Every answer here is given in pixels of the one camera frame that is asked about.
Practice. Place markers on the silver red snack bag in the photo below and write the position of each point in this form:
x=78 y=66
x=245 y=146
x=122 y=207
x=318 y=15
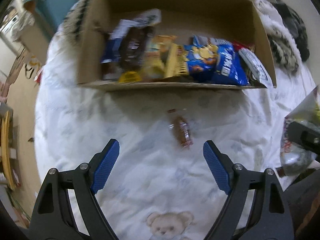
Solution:
x=299 y=146

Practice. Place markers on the brown cardboard box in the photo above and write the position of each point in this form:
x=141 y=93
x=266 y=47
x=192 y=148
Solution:
x=232 y=20

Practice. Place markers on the dark clothes pile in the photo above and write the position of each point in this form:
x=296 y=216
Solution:
x=296 y=26

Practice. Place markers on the yellow chip bag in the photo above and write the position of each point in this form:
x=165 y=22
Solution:
x=156 y=56

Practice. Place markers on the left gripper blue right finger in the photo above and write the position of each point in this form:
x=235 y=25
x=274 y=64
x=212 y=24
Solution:
x=269 y=217

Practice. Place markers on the blue cookie snack bag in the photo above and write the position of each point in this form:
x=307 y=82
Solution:
x=215 y=61

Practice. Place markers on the white floral bed sheet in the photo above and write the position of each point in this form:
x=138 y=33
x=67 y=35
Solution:
x=154 y=174

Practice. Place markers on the small brown chocolate bar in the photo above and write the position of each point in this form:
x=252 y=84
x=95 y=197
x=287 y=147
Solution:
x=180 y=127

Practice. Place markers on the yellow striped snack box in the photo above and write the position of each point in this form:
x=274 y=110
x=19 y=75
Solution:
x=176 y=64

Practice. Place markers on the beige black patterned fuzzy blanket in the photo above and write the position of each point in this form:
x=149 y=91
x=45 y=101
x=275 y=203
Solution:
x=73 y=23

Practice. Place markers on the blue white snack pack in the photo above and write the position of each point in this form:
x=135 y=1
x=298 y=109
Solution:
x=111 y=51

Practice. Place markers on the dark brown chocolate pack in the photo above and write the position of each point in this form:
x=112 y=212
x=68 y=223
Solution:
x=133 y=46

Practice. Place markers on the wooden yellow rack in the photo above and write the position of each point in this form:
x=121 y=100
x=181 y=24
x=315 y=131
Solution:
x=7 y=169

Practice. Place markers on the white black logo packet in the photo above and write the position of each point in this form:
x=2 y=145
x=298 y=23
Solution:
x=147 y=18

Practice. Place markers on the white silver snack wrapper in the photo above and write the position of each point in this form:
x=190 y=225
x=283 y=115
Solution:
x=256 y=67

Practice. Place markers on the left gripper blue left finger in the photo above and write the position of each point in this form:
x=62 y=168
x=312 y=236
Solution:
x=53 y=218

